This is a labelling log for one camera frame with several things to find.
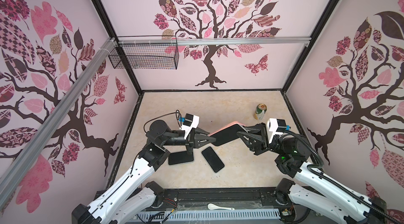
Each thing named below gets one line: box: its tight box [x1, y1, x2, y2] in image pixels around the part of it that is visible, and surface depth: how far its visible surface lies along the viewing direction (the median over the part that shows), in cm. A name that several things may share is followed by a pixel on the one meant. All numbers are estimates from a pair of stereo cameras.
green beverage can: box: [253, 103, 268, 120], surface depth 100 cm
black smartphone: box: [209, 123, 248, 147], surface depth 51 cm
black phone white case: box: [168, 150, 195, 166], surface depth 87 cm
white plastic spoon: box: [207, 203, 236, 211], surface depth 72 cm
